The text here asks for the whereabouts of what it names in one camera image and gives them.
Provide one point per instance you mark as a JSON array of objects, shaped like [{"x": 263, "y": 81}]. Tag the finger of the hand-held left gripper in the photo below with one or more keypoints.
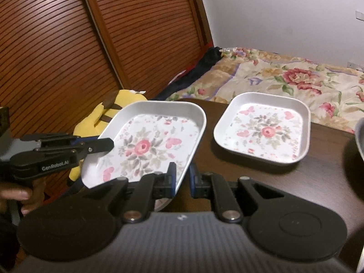
[
  {"x": 57, "y": 138},
  {"x": 99, "y": 146}
]

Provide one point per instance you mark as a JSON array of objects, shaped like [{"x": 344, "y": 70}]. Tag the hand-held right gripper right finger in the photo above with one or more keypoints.
[{"x": 192, "y": 180}]

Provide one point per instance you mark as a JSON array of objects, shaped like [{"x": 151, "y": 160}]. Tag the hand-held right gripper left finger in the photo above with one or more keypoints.
[{"x": 171, "y": 177}]

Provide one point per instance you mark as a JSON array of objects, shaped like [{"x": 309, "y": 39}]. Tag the large floral square plate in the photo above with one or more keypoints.
[{"x": 148, "y": 125}]

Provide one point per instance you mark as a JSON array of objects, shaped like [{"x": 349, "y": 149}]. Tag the small floral square plate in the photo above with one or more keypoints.
[{"x": 264, "y": 130}]

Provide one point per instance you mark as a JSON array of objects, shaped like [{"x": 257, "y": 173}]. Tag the person's left hand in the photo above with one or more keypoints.
[{"x": 17, "y": 194}]

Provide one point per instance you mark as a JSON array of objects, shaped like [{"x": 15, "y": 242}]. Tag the yellow plush toy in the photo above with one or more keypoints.
[{"x": 93, "y": 119}]

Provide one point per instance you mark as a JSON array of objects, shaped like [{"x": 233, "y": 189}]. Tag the wooden louvered door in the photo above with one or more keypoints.
[
  {"x": 42, "y": 48},
  {"x": 148, "y": 28}
]

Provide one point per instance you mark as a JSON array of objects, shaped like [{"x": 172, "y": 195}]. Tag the dark navy cloth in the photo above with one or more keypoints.
[{"x": 196, "y": 71}]

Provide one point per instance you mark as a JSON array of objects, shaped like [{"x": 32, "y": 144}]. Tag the floral blanket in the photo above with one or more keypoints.
[{"x": 284, "y": 82}]

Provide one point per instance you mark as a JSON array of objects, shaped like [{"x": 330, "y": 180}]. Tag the small steel bowl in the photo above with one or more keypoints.
[{"x": 360, "y": 139}]

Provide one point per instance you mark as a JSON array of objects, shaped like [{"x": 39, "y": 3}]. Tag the white wall outlet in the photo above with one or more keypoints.
[{"x": 360, "y": 15}]

